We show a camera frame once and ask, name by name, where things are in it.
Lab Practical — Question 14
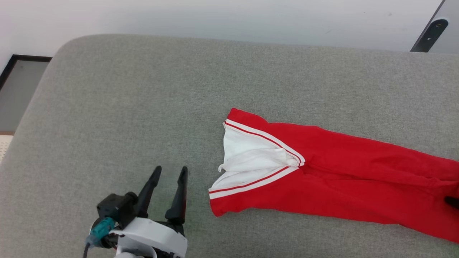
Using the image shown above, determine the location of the dark framed grey panel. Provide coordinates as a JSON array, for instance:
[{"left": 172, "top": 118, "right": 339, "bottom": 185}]
[{"left": 0, "top": 54, "right": 53, "bottom": 135}]

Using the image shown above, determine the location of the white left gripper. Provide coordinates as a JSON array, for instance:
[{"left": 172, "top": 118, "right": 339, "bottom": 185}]
[{"left": 114, "top": 166, "right": 189, "bottom": 258}]

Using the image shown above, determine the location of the grey fabric sofa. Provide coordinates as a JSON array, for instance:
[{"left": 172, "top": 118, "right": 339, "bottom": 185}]
[{"left": 0, "top": 34, "right": 459, "bottom": 258}]

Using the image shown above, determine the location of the white perforated panel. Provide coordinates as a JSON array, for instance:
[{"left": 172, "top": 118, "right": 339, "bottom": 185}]
[{"left": 0, "top": 135, "right": 14, "bottom": 164}]

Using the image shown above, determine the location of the red and white garment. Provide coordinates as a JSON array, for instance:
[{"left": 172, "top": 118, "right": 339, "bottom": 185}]
[{"left": 209, "top": 107, "right": 459, "bottom": 244}]

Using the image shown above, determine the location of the teal cable connector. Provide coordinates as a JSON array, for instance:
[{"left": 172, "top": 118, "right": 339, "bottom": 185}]
[{"left": 86, "top": 216, "right": 117, "bottom": 248}]

